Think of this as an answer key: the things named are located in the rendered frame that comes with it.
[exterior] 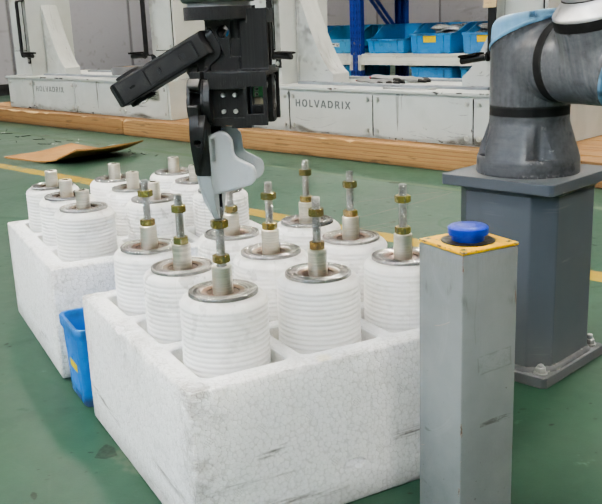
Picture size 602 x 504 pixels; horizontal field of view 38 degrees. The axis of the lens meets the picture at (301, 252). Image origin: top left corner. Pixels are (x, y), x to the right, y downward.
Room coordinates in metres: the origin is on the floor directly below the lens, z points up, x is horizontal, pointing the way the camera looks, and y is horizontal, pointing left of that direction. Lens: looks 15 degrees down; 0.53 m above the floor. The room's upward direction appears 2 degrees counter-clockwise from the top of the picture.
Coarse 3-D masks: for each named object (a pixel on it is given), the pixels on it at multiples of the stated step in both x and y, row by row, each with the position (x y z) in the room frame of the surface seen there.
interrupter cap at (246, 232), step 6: (240, 228) 1.18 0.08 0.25; (246, 228) 1.18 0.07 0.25; (252, 228) 1.18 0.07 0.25; (204, 234) 1.15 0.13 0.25; (210, 234) 1.15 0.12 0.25; (240, 234) 1.15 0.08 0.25; (246, 234) 1.14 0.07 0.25; (252, 234) 1.14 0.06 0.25; (258, 234) 1.15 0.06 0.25; (228, 240) 1.12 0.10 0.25; (234, 240) 1.12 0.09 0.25
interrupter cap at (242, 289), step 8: (240, 280) 0.92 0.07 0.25; (192, 288) 0.90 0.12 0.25; (200, 288) 0.90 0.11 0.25; (208, 288) 0.90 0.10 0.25; (240, 288) 0.90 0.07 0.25; (248, 288) 0.89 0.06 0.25; (256, 288) 0.89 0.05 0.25; (192, 296) 0.87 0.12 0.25; (200, 296) 0.88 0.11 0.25; (208, 296) 0.87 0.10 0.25; (216, 296) 0.87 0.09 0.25; (224, 296) 0.87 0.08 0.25; (232, 296) 0.87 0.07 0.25; (240, 296) 0.87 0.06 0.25; (248, 296) 0.87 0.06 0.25
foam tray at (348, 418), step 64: (128, 320) 1.02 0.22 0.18; (128, 384) 0.97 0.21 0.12; (192, 384) 0.81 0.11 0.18; (256, 384) 0.83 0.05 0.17; (320, 384) 0.86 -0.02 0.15; (384, 384) 0.90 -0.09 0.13; (128, 448) 0.99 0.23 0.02; (192, 448) 0.79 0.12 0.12; (256, 448) 0.82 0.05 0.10; (320, 448) 0.86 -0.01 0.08; (384, 448) 0.90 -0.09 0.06
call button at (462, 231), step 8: (456, 224) 0.84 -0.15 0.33; (464, 224) 0.84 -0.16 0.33; (472, 224) 0.83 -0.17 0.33; (480, 224) 0.83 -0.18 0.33; (448, 232) 0.83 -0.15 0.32; (456, 232) 0.82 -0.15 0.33; (464, 232) 0.82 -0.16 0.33; (472, 232) 0.82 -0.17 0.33; (480, 232) 0.82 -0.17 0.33; (488, 232) 0.83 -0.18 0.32; (456, 240) 0.83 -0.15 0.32; (464, 240) 0.82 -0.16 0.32; (472, 240) 0.82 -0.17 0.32; (480, 240) 0.82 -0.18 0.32
